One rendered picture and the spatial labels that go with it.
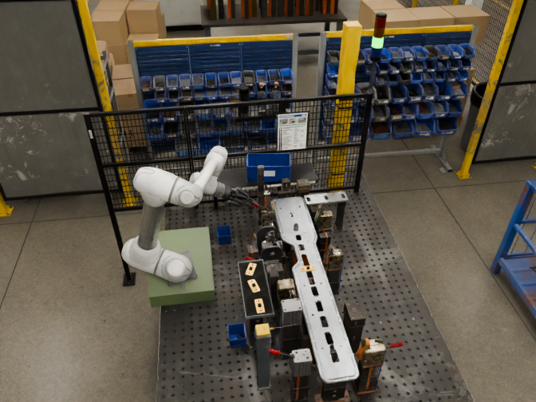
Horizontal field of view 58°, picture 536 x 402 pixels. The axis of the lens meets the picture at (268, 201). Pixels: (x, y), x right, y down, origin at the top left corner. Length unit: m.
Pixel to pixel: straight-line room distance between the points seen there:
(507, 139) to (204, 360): 3.96
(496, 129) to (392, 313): 2.88
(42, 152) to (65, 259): 0.99
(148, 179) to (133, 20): 4.81
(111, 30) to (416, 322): 5.06
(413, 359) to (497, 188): 3.01
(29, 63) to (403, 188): 3.62
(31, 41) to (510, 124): 4.43
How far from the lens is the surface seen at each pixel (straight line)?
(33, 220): 5.14
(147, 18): 6.93
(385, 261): 3.36
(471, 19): 5.92
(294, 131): 3.43
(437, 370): 2.91
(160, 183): 2.30
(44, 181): 5.03
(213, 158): 2.76
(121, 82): 5.66
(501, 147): 5.63
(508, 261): 4.48
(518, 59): 5.13
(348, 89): 3.42
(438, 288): 4.27
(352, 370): 2.44
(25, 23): 4.31
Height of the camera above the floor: 3.04
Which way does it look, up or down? 39 degrees down
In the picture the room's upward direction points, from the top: straight up
